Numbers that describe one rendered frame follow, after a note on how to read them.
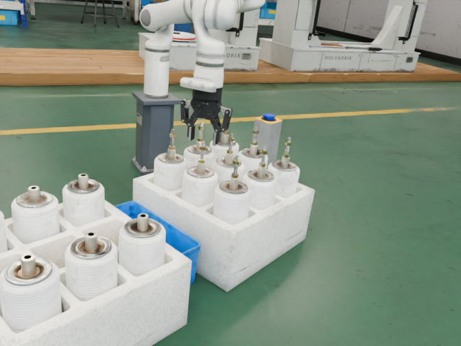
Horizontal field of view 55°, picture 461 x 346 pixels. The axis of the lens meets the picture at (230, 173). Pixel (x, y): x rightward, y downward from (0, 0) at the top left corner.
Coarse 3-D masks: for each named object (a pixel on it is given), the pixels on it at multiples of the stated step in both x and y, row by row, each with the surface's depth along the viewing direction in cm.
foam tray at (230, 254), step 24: (144, 192) 127; (168, 192) 123; (312, 192) 134; (168, 216) 122; (192, 216) 115; (264, 216) 116; (288, 216) 127; (216, 240) 112; (240, 240) 110; (264, 240) 120; (288, 240) 132; (216, 264) 114; (240, 264) 115; (264, 264) 125
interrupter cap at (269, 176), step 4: (248, 172) 123; (252, 172) 123; (256, 172) 124; (268, 172) 125; (248, 176) 121; (252, 176) 121; (256, 176) 122; (268, 176) 122; (272, 176) 122; (256, 180) 119; (260, 180) 119; (264, 180) 119; (268, 180) 120; (272, 180) 121
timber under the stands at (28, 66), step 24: (0, 48) 333; (24, 48) 342; (0, 72) 266; (24, 72) 273; (48, 72) 279; (72, 72) 286; (96, 72) 293; (120, 72) 300; (192, 72) 325; (240, 72) 344; (264, 72) 354; (288, 72) 365; (312, 72) 377; (336, 72) 390; (360, 72) 403; (384, 72) 417; (408, 72) 433; (432, 72) 449; (456, 72) 467
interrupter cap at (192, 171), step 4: (188, 168) 121; (192, 168) 122; (196, 168) 122; (208, 168) 123; (188, 172) 119; (192, 172) 119; (196, 172) 120; (204, 172) 121; (208, 172) 120; (212, 172) 121; (196, 176) 117; (200, 176) 117; (204, 176) 117; (208, 176) 118
